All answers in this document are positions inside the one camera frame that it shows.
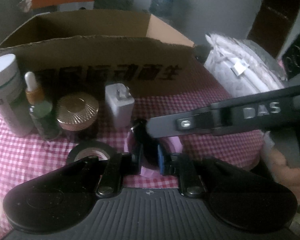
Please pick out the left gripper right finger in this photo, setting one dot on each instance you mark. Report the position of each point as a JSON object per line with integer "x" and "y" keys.
{"x": 184, "y": 169}

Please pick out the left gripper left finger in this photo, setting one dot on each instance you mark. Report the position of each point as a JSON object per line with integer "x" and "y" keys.
{"x": 116, "y": 169}

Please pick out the pink plastic bowl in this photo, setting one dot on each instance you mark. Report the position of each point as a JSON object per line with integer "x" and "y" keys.
{"x": 170, "y": 144}

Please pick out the black electrical tape roll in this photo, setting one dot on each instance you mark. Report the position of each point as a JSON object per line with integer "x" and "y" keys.
{"x": 90, "y": 148}

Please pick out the black rectangular case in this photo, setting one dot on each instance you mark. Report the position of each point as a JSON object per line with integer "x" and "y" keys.
{"x": 145, "y": 146}

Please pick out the gold lid cosmetic jar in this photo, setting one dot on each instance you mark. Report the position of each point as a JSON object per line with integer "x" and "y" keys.
{"x": 77, "y": 116}

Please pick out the white power adapter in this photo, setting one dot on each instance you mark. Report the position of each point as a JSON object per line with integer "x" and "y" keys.
{"x": 120, "y": 104}

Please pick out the right hand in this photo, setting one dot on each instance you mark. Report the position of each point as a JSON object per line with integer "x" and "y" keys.
{"x": 278, "y": 167}

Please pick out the white quilted mattress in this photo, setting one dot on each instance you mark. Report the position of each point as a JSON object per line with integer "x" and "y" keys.
{"x": 243, "y": 67}

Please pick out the green dropper bottle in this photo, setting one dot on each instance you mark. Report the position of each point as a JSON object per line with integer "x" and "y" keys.
{"x": 41, "y": 109}

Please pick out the pink checkered tablecloth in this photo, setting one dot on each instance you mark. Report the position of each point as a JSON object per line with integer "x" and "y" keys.
{"x": 22, "y": 159}

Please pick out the large brown cardboard box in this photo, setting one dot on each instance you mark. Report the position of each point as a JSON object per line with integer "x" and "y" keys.
{"x": 82, "y": 51}

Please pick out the white cap supplement bottle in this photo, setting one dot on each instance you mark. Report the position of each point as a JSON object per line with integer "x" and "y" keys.
{"x": 14, "y": 107}

